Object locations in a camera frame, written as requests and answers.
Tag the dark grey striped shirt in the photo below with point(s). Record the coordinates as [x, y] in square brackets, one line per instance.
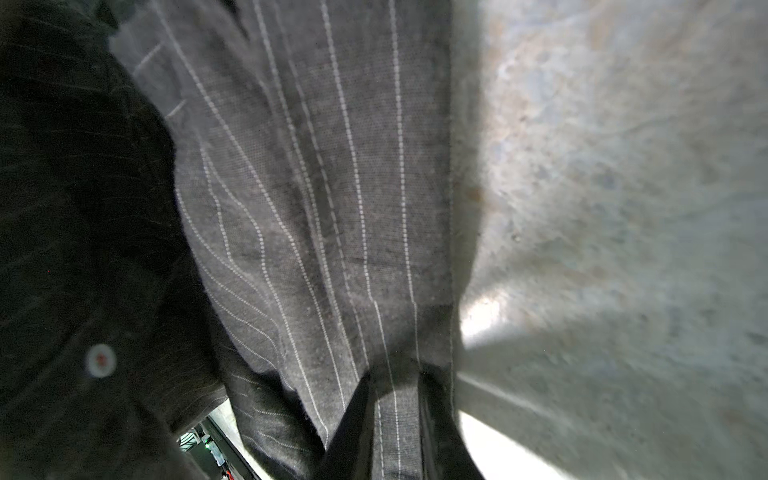
[220, 201]

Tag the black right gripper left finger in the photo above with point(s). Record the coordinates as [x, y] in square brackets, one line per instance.
[349, 454]

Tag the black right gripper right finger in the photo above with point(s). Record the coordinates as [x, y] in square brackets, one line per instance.
[444, 453]

